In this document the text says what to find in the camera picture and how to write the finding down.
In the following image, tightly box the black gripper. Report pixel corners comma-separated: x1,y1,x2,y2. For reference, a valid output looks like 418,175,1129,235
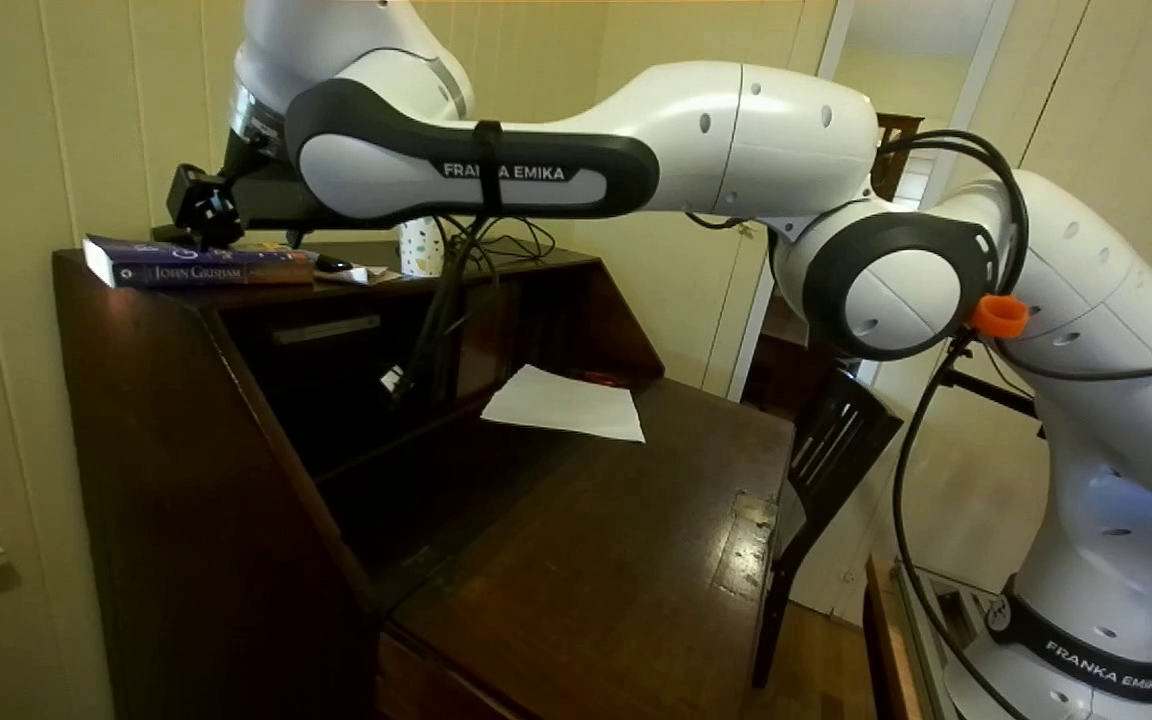
165,125,292,251

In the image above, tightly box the blue John Grisham paperback book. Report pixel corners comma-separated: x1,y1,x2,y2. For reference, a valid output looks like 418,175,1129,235
79,231,320,296

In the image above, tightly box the dark wooden secretary desk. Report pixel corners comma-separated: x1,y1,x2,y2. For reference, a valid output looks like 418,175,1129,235
51,240,801,720

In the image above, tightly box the dotted paper cup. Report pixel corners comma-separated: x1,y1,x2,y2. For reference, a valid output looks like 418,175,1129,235
395,215,454,281

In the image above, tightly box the white paper sheet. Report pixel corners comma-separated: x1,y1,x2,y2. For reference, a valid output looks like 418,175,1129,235
478,361,648,449

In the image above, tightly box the dark wooden slatted chair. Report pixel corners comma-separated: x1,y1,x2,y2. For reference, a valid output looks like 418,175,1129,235
749,373,909,692

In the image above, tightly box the light wooden robot table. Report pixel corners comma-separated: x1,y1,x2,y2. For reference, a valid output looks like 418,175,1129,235
861,555,939,720

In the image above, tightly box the black hanging forearm cable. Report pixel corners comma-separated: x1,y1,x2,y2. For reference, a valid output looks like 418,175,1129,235
381,211,511,403

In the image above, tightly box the black velcro strap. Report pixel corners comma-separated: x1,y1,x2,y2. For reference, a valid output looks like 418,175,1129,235
472,115,509,224

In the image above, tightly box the black tangled cable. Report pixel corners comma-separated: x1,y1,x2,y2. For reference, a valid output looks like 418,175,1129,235
447,211,560,272

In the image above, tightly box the white door frame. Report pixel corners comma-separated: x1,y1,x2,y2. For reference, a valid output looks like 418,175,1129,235
721,0,1024,403

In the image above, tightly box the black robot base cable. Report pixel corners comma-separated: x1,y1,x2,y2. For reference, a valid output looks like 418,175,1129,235
885,125,1049,720

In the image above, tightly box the orange cable clip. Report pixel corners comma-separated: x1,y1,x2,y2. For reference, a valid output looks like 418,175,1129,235
967,290,1034,344

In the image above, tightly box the black camera on stand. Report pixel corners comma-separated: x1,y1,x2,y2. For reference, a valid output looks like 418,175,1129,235
933,363,1049,426

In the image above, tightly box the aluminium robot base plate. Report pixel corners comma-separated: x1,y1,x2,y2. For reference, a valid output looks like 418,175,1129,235
897,555,1011,720

